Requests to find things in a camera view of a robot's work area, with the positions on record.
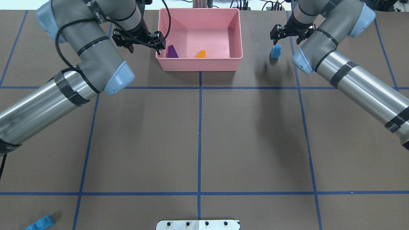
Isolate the purple block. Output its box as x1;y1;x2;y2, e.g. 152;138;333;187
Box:
167;45;179;58

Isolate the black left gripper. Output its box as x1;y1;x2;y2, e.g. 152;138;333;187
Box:
112;21;166;56

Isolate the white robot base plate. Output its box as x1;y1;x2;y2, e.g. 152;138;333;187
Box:
156;219;241;230

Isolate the pink plastic box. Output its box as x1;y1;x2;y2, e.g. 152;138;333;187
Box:
155;8;243;72

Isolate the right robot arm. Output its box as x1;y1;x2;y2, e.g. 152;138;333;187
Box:
270;0;409;149

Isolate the small blue block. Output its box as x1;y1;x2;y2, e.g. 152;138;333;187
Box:
270;44;282;59

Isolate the long blue block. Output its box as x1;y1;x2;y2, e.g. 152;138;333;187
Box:
25;215;55;230

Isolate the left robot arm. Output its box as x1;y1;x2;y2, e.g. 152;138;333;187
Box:
1;0;171;156

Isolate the orange block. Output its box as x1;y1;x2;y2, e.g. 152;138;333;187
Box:
196;50;206;58

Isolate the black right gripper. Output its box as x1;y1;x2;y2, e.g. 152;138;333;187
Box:
270;19;316;45

